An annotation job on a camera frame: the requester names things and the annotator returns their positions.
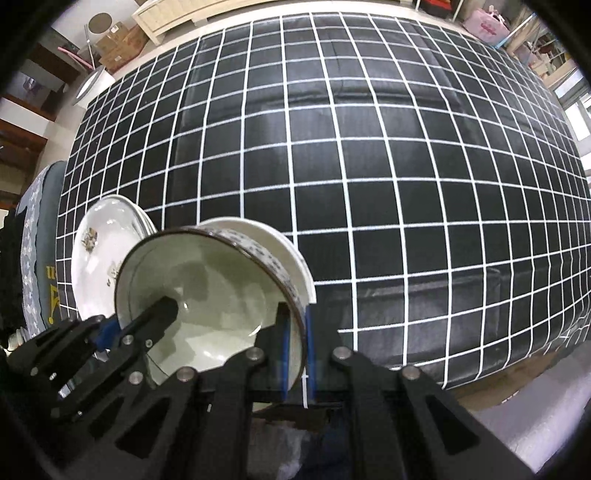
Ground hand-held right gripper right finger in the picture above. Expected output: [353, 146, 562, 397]
[304, 313, 532, 480]

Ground dark cloth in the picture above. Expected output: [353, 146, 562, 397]
[0, 208, 24, 333]

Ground pink bag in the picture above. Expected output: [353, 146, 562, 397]
[462, 7, 511, 47]

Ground cream cabinet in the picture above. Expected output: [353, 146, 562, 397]
[131, 0, 287, 44]

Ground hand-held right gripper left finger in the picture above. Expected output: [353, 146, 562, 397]
[69, 302, 293, 480]

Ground round brown disc stand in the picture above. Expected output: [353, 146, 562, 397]
[85, 13, 114, 65]

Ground grey floral cushion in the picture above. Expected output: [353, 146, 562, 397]
[18, 161, 70, 333]

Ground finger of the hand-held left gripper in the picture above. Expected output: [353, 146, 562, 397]
[91, 316, 123, 354]
[117, 296, 180, 352]

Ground small cardboard box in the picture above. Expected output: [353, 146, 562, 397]
[95, 23, 127, 56]

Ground person's blue trousers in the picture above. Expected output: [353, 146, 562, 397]
[259, 406, 361, 480]

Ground large cardboard box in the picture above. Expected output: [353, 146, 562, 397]
[99, 28, 151, 72]

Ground black checkered tablecloth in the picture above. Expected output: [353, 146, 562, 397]
[55, 11, 591, 398]

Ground pink hoop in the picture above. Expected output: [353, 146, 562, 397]
[58, 44, 93, 70]

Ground white bowl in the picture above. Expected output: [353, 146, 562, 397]
[198, 218, 311, 301]

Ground brown wooden door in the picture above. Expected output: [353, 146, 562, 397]
[0, 41, 75, 185]

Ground brown floral print plate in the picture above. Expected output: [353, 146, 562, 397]
[71, 196, 148, 319]

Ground patterned brown-rimmed bowl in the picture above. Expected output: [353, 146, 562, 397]
[113, 226, 308, 402]

